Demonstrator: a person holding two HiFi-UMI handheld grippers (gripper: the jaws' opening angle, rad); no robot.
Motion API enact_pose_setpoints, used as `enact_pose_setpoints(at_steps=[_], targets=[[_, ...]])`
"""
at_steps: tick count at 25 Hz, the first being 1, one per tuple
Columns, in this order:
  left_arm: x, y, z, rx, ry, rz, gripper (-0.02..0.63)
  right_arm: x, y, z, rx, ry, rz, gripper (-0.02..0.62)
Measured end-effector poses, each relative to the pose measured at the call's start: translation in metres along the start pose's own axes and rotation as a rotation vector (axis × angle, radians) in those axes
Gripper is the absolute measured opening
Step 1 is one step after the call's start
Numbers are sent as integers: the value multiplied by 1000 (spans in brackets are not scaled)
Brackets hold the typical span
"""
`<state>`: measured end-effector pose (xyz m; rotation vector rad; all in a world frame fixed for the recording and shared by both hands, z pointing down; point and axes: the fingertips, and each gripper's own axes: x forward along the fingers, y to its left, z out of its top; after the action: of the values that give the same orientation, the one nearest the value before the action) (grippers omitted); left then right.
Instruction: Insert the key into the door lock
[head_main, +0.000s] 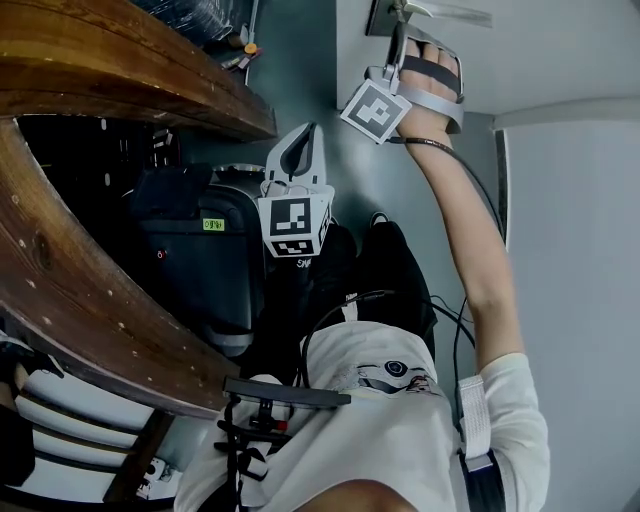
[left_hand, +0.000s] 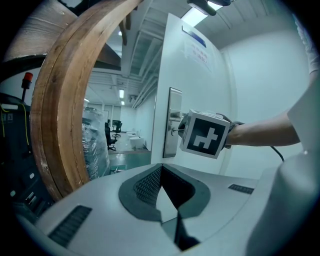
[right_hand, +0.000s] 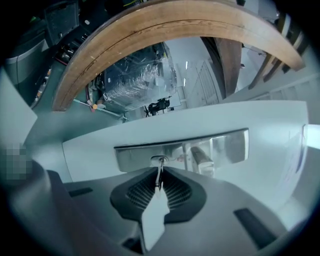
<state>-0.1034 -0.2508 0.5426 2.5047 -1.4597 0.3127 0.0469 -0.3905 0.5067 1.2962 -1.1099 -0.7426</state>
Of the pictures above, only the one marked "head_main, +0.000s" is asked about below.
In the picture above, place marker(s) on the white printed t-shirt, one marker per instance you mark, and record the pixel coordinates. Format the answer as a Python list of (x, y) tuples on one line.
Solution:
[(390, 440)]

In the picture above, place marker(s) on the green sticker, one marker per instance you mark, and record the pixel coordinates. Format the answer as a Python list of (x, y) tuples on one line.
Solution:
[(214, 225)]

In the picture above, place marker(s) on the person's black trousers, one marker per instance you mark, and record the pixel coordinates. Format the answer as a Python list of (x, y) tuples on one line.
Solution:
[(390, 270)]

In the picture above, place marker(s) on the person's right shoe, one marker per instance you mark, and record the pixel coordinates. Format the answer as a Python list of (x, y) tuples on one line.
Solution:
[(378, 217)]

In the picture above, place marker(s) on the small orange round object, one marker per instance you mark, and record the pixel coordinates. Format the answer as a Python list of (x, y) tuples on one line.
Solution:
[(250, 48)]

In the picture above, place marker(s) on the person's right hand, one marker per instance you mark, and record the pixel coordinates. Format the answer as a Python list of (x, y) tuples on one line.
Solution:
[(427, 50)]

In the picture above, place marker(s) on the black chest mount rig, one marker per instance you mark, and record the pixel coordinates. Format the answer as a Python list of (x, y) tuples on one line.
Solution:
[(285, 392)]

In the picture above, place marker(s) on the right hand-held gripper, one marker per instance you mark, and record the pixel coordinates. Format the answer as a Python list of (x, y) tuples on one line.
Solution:
[(372, 112)]

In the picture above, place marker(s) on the black wheeled equipment case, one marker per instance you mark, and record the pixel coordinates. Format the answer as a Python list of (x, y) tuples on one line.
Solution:
[(210, 280)]

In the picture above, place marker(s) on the plastic wrapped bundle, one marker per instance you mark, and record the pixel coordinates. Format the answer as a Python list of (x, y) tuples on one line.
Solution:
[(220, 20)]

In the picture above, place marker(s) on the person's right forearm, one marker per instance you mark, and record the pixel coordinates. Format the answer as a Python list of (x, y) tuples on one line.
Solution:
[(470, 225)]

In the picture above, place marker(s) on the white door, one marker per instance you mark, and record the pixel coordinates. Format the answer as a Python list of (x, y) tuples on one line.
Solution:
[(550, 50)]

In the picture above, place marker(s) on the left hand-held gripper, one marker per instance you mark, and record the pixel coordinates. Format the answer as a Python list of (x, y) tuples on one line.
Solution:
[(290, 220)]

